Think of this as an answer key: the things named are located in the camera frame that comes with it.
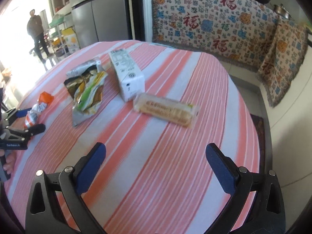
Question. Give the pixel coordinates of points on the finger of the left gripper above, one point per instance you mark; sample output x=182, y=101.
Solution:
x=13, y=114
x=23, y=134

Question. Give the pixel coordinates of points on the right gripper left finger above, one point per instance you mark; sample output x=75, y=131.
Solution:
x=44, y=213

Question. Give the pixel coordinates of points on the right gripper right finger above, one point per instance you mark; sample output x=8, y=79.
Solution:
x=267, y=212

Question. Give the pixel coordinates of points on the green yellow snack bag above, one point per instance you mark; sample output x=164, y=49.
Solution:
x=88, y=97

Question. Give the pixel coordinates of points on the white kitchen counter cabinet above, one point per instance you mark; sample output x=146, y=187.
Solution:
x=287, y=134

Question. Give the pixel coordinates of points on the person's left hand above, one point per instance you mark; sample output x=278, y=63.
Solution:
x=8, y=167

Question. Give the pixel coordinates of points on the orange white snack wrapper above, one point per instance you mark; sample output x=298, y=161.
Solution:
x=32, y=117

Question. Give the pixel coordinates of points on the dark gold foil bag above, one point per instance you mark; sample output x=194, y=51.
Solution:
x=82, y=73

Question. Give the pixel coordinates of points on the dark patterned floor mat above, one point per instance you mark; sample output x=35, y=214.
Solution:
x=259, y=126

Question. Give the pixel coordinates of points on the person in dark clothes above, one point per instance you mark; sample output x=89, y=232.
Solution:
x=36, y=31

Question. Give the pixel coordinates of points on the white metal storage rack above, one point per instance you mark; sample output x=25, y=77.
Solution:
x=56, y=38

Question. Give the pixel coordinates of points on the yellow white cardboard box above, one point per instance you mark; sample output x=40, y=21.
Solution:
x=71, y=40

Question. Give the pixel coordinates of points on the white green milk carton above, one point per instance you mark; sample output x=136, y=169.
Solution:
x=130, y=78

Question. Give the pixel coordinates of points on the wafer biscuit clear pack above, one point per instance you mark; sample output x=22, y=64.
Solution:
x=170, y=110

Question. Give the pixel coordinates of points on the pink striped tablecloth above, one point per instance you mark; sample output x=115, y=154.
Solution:
x=155, y=178

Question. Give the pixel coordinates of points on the grey multi-door refrigerator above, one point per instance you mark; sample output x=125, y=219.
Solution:
x=101, y=20

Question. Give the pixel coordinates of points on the floral patterned side cloth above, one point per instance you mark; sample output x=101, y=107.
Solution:
x=283, y=60

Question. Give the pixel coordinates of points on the floral patterned counter cloth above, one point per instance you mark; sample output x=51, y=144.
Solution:
x=239, y=30

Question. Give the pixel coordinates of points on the steel pot with lid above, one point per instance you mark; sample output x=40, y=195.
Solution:
x=281, y=10

